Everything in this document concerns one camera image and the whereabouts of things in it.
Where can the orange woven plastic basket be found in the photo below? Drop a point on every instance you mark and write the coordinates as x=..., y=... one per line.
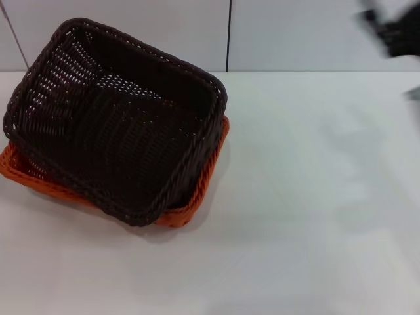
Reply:
x=174, y=219

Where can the dark brown woven basket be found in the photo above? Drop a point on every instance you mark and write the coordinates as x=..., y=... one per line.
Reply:
x=115, y=131

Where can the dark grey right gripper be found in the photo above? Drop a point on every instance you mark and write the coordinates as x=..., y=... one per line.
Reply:
x=403, y=39

